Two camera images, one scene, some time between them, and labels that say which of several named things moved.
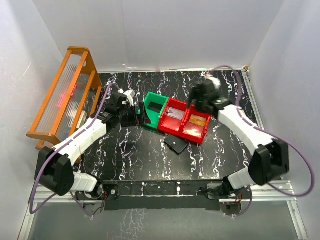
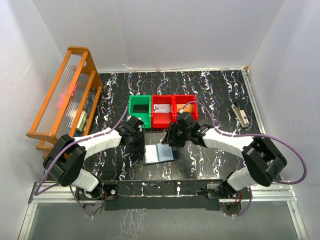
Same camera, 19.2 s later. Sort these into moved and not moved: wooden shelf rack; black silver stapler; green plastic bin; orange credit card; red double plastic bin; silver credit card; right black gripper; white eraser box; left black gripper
Moved: black silver stapler; green plastic bin; right black gripper; silver credit card; orange credit card; left black gripper; red double plastic bin
Not moved: wooden shelf rack; white eraser box
